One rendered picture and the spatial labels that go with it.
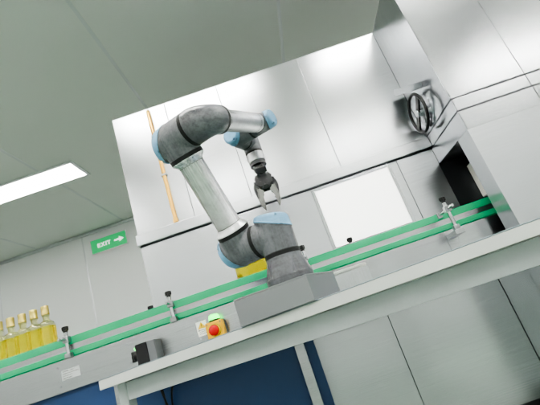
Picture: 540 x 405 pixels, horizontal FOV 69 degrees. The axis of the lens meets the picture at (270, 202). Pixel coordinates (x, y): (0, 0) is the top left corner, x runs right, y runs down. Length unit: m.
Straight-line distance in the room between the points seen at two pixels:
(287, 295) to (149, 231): 1.17
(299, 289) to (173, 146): 0.58
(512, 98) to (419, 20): 0.56
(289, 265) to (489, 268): 0.52
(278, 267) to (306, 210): 0.85
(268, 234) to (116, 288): 4.38
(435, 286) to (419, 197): 1.09
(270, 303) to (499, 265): 0.59
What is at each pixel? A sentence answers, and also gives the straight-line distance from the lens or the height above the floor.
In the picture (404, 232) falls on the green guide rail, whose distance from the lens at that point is 1.87.
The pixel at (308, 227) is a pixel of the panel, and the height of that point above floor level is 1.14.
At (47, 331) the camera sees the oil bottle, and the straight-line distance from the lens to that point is 2.15.
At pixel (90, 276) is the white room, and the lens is 5.68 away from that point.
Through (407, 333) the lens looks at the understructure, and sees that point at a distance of 2.02.
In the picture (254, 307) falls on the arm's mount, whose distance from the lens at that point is 1.19.
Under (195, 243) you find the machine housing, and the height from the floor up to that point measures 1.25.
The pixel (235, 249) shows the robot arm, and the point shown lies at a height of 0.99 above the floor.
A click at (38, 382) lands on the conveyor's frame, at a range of 2.01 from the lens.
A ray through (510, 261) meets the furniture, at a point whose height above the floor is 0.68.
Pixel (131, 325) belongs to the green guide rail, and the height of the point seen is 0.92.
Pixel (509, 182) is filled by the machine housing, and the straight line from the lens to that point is 1.89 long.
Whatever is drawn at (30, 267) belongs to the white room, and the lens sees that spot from 6.15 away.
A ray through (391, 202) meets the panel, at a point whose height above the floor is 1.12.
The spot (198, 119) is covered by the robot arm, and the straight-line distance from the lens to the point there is 1.22.
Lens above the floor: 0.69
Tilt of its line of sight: 18 degrees up
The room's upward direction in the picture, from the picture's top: 19 degrees counter-clockwise
